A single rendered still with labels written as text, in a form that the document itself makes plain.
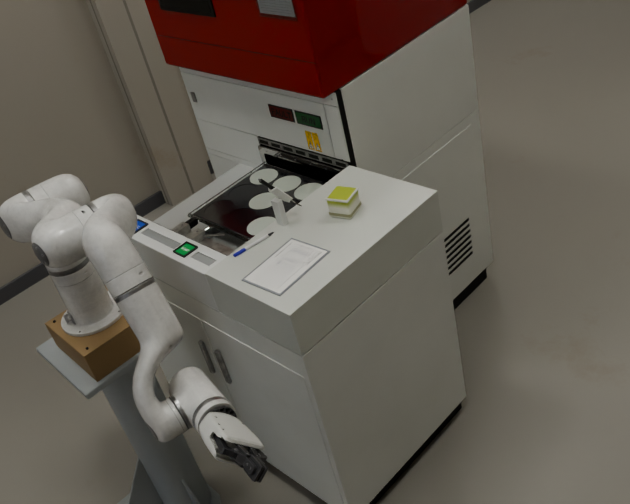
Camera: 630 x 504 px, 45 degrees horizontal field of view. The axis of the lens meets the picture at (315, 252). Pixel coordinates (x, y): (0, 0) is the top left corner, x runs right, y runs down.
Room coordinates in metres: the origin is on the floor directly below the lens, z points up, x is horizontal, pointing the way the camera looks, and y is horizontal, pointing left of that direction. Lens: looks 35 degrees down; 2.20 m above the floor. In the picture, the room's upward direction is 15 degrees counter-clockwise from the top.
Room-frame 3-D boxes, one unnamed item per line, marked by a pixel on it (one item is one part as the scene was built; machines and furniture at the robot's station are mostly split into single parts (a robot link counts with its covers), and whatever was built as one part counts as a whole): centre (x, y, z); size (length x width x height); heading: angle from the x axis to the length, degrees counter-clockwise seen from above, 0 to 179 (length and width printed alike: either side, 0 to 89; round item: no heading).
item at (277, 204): (1.93, 0.06, 1.03); 0.06 x 0.04 x 0.13; 128
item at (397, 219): (1.83, -0.04, 0.89); 0.62 x 0.35 x 0.14; 128
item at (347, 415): (2.07, 0.16, 0.41); 0.96 x 0.64 x 0.82; 38
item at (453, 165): (2.69, -0.21, 0.41); 0.82 x 0.70 x 0.82; 38
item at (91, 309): (1.80, 0.66, 1.01); 0.19 x 0.19 x 0.18
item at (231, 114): (2.48, 0.06, 1.02); 0.81 x 0.03 x 0.40; 38
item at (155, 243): (2.02, 0.45, 0.89); 0.55 x 0.09 x 0.14; 38
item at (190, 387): (1.16, 0.31, 1.09); 0.13 x 0.09 x 0.08; 25
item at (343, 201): (1.89, -0.12, 1.00); 0.07 x 0.07 x 0.07; 52
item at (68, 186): (1.82, 0.63, 1.22); 0.19 x 0.12 x 0.24; 119
